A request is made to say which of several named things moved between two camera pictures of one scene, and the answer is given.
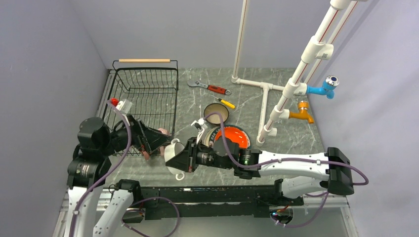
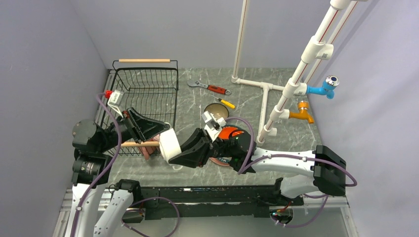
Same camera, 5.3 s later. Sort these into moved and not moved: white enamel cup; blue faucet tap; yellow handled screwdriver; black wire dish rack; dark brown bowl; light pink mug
Moved: white enamel cup; light pink mug
Not moved: blue faucet tap; dark brown bowl; yellow handled screwdriver; black wire dish rack
